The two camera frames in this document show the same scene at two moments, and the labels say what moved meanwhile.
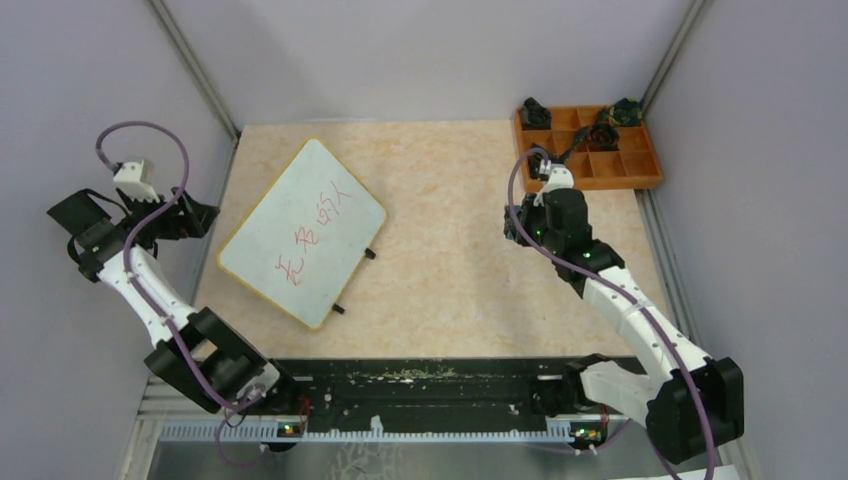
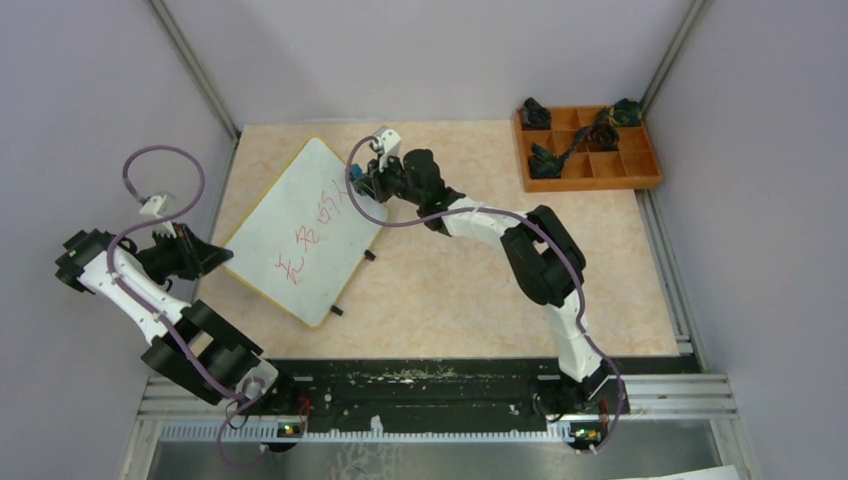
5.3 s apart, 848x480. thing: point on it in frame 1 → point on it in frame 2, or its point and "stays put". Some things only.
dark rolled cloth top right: [626, 112] stays put
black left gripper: [192, 222] → [196, 255]
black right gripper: [520, 228] → [372, 181]
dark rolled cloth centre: [603, 136] stays put
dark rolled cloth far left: [534, 116] stays put
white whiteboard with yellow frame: [304, 238] stays put
